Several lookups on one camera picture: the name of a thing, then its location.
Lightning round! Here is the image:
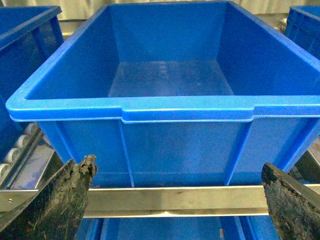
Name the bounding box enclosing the white roller track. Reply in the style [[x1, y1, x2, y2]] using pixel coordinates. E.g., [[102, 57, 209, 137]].
[[0, 122, 40, 184]]

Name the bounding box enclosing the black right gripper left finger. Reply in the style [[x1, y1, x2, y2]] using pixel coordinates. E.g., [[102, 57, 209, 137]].
[[0, 154, 98, 240]]

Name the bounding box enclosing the blue source bin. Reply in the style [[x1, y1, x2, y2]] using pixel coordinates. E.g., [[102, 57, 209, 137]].
[[0, 5, 64, 159]]

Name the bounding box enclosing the blue target bin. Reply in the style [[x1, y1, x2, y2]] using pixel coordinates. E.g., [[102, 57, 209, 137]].
[[6, 1, 320, 188]]

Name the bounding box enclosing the metal front rack rail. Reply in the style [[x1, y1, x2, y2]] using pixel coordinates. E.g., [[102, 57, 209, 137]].
[[0, 184, 320, 220]]

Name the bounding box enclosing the blue far right bin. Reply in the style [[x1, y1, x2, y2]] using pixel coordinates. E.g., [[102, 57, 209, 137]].
[[284, 5, 320, 59]]

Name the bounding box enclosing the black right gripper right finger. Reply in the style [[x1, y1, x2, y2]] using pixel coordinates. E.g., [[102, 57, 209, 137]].
[[261, 162, 320, 240]]

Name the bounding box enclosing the blue lower shelf bin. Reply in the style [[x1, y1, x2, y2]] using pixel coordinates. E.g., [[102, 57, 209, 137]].
[[75, 215, 279, 240]]

